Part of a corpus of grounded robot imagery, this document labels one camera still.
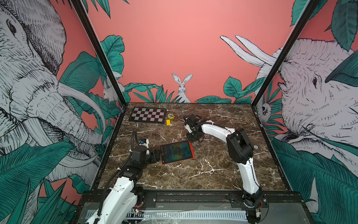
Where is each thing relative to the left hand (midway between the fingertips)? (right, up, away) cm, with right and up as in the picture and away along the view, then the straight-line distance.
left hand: (156, 149), depth 84 cm
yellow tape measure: (+6, +21, +27) cm, 35 cm away
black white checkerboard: (-11, +21, +26) cm, 35 cm away
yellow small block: (+5, +16, +23) cm, 29 cm away
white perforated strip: (+19, -30, -14) cm, 38 cm away
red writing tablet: (+12, -4, +9) cm, 15 cm away
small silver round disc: (+67, -1, +12) cm, 68 cm away
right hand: (+21, +5, +13) cm, 25 cm away
